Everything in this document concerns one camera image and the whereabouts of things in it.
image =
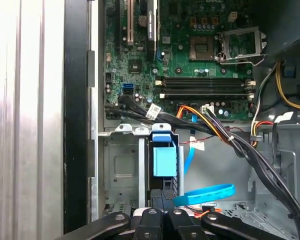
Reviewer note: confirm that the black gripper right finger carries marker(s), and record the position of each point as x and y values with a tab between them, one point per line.
180	225

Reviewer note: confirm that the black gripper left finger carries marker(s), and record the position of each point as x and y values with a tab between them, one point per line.
150	225

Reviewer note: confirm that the hard disk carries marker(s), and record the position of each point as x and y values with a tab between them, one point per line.
165	162

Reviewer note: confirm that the grey disk bay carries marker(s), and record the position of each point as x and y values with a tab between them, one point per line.
122	162

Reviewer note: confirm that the black PC case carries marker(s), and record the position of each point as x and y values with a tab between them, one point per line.
75	125

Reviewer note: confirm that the grey optical drive cage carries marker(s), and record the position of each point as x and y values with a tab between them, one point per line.
290	162

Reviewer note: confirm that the black RAM slot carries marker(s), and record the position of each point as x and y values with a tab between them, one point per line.
205	95
205	90
205	84
205	79

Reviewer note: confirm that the blue data port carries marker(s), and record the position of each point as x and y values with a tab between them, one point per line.
128	87

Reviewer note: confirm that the green motherboard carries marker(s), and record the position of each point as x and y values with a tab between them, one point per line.
170	67

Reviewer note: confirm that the CPU socket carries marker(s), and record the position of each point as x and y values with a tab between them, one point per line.
201	47

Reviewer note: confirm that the black graphics card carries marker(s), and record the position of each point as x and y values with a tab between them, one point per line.
152	25

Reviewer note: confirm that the metal socket cover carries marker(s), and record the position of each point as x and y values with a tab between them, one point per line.
257	40

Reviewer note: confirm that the beige expansion slot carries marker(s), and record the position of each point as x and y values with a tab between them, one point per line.
130	25

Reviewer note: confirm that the black expansion slot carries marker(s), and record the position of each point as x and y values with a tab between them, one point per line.
118	25

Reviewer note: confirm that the grey power supply unit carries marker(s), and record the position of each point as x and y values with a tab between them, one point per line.
285	25

